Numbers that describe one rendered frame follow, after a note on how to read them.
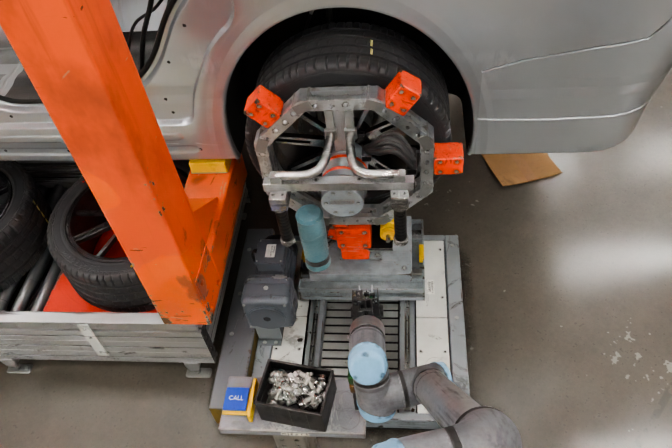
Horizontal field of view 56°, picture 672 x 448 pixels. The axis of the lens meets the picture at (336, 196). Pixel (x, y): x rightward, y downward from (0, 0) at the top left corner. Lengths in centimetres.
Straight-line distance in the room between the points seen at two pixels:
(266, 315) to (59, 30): 127
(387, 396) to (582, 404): 107
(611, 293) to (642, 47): 115
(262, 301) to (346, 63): 89
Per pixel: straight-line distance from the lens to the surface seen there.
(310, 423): 190
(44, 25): 139
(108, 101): 146
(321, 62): 184
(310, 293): 255
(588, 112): 210
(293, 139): 205
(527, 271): 279
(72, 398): 278
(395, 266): 249
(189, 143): 222
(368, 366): 153
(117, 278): 235
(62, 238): 257
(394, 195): 174
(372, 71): 183
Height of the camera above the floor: 222
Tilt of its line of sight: 47 degrees down
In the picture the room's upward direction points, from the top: 8 degrees counter-clockwise
